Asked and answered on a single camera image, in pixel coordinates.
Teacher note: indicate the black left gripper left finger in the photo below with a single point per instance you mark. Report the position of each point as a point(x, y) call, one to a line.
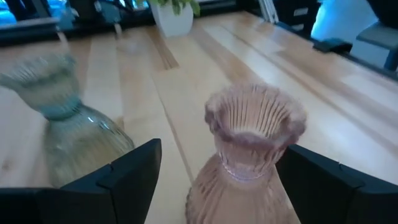
point(93, 202)

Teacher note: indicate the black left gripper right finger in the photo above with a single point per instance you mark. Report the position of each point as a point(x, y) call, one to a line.
point(342, 202)

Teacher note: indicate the green ribbed glass vase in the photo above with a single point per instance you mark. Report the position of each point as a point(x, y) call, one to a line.
point(77, 143)

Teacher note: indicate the pink ribbed glass vase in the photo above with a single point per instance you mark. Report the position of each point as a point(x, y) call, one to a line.
point(242, 202)

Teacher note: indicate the black drawer cabinet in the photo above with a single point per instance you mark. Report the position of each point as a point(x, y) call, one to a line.
point(295, 18)

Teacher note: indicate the green plant in white pot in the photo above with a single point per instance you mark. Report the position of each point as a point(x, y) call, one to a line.
point(172, 21)

